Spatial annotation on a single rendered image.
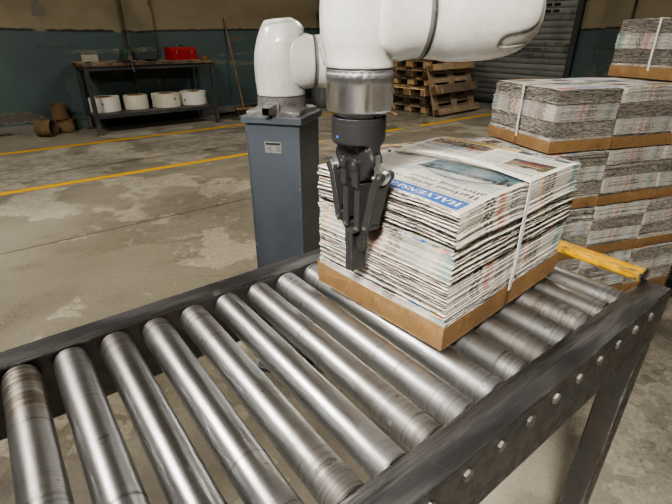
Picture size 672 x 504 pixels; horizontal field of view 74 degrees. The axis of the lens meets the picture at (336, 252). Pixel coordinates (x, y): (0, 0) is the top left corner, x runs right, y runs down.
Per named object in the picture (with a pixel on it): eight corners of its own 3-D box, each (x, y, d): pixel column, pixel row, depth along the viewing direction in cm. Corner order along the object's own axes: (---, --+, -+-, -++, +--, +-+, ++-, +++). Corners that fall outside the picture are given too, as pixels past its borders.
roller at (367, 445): (237, 308, 86) (234, 286, 84) (415, 482, 53) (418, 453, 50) (213, 317, 83) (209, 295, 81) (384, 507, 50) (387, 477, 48)
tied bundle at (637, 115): (541, 132, 202) (552, 77, 191) (593, 128, 209) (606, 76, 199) (609, 150, 169) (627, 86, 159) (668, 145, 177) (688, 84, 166)
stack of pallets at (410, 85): (429, 102, 891) (436, 30, 833) (470, 107, 827) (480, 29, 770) (384, 109, 812) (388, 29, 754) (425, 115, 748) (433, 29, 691)
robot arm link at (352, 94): (363, 65, 64) (362, 108, 66) (311, 67, 59) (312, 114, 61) (409, 68, 57) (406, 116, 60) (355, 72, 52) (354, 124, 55)
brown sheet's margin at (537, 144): (486, 134, 194) (488, 123, 192) (541, 130, 202) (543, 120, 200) (547, 154, 162) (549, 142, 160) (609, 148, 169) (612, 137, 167)
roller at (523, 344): (363, 262, 104) (364, 242, 102) (556, 369, 70) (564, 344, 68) (347, 267, 101) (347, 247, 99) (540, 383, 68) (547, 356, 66)
